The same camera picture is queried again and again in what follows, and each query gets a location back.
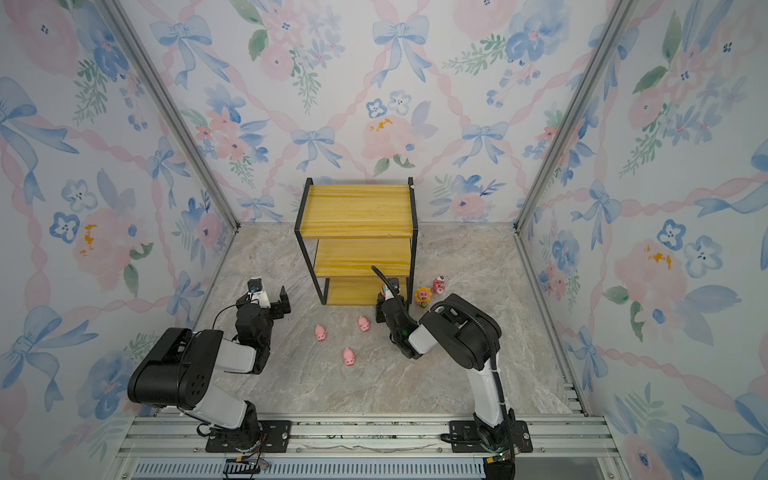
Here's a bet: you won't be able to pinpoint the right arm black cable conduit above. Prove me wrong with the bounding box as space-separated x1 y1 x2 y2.
370 265 517 457

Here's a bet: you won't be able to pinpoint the aluminium corner post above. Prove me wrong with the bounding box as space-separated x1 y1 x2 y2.
96 1 241 232
514 0 635 236

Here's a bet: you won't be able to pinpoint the pink pig toy front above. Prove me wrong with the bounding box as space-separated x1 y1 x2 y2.
343 348 356 367

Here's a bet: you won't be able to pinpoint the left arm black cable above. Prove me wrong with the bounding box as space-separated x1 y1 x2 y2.
211 292 256 331

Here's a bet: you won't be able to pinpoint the pink pig toy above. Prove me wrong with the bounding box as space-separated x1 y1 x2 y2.
314 325 327 342
357 316 370 332
343 348 356 367

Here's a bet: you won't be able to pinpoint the pink bear toy yellow petals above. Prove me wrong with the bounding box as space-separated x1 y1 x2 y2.
414 287 432 309

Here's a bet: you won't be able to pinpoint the pink bear toy with cherry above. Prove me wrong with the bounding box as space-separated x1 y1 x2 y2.
432 275 446 295

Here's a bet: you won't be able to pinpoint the aluminium corner post right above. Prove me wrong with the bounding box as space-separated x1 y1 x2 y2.
514 0 635 236

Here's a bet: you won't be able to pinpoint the wooden shelf black metal frame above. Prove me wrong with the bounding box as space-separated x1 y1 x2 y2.
294 178 419 306

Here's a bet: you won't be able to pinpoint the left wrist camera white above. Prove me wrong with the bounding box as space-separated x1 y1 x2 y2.
248 288 271 308

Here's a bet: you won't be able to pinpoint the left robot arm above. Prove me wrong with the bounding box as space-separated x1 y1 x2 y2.
127 278 291 453

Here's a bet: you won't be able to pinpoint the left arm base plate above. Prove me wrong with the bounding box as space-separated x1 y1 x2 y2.
205 420 293 454

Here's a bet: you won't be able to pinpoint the pink pig toy middle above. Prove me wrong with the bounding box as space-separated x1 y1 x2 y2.
357 316 370 332

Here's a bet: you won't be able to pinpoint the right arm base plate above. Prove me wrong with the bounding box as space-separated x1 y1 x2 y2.
440 419 534 454

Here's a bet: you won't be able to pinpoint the pink pig toy left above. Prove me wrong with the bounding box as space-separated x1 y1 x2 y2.
314 325 327 342

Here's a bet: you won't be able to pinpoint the aluminium corner post left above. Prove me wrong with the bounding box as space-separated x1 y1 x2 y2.
96 1 241 232

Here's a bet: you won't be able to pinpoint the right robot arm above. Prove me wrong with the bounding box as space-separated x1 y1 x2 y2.
376 291 514 452

